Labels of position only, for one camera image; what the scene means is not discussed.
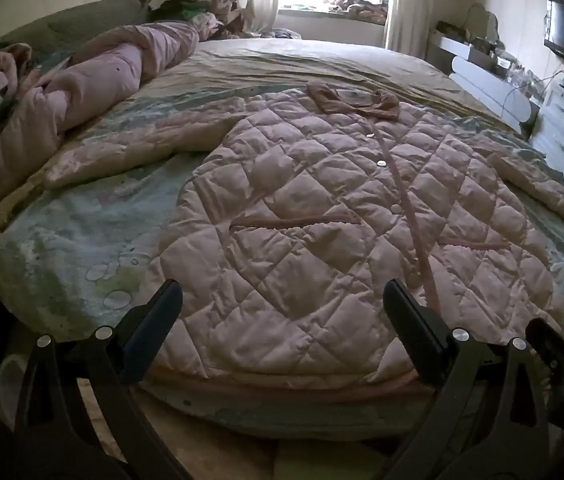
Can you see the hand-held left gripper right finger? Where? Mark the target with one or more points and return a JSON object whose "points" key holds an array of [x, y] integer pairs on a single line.
{"points": [[414, 325]]}

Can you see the pink rolled duvet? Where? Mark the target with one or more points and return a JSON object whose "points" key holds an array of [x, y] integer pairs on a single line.
{"points": [[101, 85]]}

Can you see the pile of plush toys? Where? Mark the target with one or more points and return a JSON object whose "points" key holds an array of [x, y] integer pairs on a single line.
{"points": [[357, 7]]}

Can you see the rounded vanity mirror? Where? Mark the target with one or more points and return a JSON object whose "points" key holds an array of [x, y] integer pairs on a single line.
{"points": [[482, 22]]}

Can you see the pink quilted jacket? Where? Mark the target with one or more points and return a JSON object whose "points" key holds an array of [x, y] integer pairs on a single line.
{"points": [[287, 220]]}

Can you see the small clothes heap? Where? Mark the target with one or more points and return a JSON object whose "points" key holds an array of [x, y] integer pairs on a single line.
{"points": [[282, 34]]}

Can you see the green padded headboard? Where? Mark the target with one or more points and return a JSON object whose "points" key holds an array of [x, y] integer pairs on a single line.
{"points": [[61, 25]]}

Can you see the pile of mixed clothes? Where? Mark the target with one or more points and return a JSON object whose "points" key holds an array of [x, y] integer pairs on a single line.
{"points": [[201, 10]]}

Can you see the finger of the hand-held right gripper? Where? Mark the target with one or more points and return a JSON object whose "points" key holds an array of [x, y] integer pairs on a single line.
{"points": [[549, 341]]}

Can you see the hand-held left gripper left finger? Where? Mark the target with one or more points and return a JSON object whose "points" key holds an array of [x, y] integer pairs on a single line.
{"points": [[154, 325]]}

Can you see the bed with pastel sheet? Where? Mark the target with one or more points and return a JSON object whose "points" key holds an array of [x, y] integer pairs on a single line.
{"points": [[111, 220]]}

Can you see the white vanity desk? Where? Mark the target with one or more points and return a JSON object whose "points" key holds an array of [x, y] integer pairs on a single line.
{"points": [[457, 47]]}

